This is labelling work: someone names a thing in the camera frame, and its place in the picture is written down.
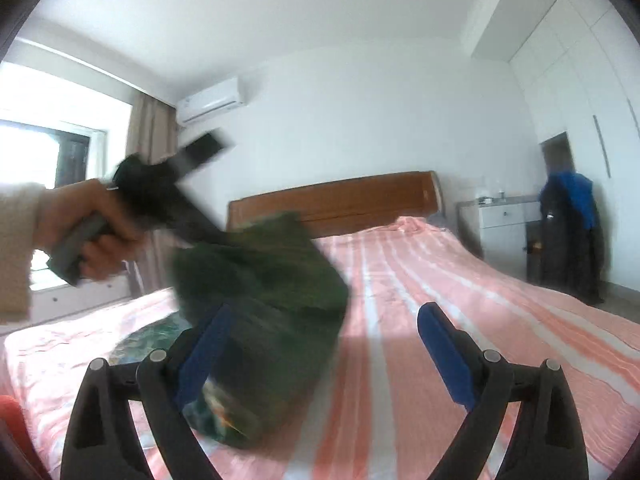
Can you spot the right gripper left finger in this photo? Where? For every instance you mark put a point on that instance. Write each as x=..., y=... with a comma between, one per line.
x=101, y=439

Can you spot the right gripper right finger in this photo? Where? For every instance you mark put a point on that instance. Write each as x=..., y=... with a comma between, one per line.
x=546, y=442

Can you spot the green patterned silk jacket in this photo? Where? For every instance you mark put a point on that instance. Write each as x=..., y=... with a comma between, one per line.
x=289, y=305

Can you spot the blue and black hanging clothes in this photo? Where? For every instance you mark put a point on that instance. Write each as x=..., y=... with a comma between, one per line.
x=572, y=244

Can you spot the person's left hand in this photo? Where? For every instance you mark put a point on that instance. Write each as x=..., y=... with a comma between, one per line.
x=92, y=224

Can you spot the beige curtain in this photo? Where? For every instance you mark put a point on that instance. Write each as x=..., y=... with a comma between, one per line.
x=153, y=136

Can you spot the bright window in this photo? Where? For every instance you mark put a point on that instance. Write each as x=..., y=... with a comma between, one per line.
x=26, y=149

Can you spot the white window bench drawers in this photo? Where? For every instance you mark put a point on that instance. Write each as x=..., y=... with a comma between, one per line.
x=51, y=304

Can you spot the pink striped bed cover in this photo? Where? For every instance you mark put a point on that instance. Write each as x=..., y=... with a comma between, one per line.
x=382, y=412

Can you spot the brown wooden headboard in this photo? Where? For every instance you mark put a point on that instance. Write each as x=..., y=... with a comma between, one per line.
x=346, y=206

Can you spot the white bedside cabinet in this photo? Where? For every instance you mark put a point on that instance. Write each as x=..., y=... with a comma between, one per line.
x=497, y=232

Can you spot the white wardrobe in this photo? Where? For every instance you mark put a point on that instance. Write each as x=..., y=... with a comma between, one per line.
x=579, y=72

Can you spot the white wall air conditioner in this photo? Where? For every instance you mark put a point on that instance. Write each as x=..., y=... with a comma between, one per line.
x=214, y=100

